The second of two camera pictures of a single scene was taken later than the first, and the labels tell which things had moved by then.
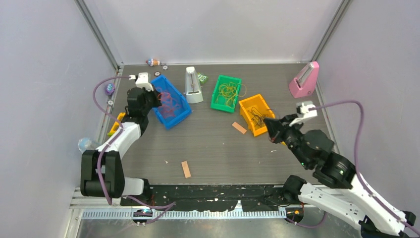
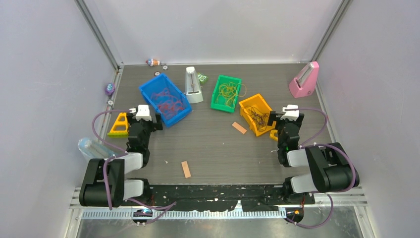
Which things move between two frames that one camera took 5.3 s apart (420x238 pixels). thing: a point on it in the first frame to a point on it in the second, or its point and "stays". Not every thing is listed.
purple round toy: [110, 89] stays
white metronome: [193, 91] stays
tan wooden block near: [185, 169] stays
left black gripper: [154, 94] to [154, 126]
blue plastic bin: [174, 108] stays
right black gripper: [276, 127] to [298, 122]
